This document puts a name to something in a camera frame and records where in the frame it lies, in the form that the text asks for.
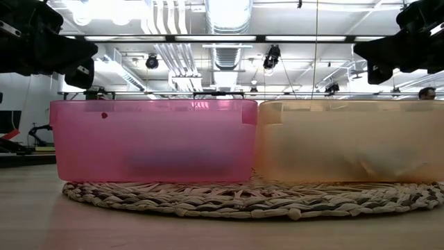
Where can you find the white ceiling pipes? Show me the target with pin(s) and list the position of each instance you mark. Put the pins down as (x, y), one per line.
(180, 59)

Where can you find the person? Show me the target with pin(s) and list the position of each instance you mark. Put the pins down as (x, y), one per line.
(426, 93)

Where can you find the black red wall sign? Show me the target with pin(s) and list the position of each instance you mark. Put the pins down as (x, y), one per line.
(10, 121)

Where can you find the black overhead light bar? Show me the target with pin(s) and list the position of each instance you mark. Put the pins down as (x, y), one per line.
(170, 38)

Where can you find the background black robot arm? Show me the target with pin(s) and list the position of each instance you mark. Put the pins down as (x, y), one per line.
(38, 133)

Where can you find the silver round air duct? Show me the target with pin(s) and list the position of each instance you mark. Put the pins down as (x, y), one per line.
(229, 17)

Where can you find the orange translucent plastic bin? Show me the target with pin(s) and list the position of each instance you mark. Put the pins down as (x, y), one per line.
(347, 139)

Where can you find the dark background table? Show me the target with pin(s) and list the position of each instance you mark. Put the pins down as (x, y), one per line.
(21, 158)

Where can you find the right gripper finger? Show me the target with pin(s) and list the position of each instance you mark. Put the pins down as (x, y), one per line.
(374, 47)
(374, 56)

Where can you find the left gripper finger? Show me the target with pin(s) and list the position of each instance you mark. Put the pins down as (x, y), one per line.
(78, 55)
(78, 43)

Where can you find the black background rail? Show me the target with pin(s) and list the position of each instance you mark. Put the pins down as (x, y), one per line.
(218, 93)

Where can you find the black ceiling spotlight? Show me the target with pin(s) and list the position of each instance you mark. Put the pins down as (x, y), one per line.
(332, 87)
(152, 62)
(272, 57)

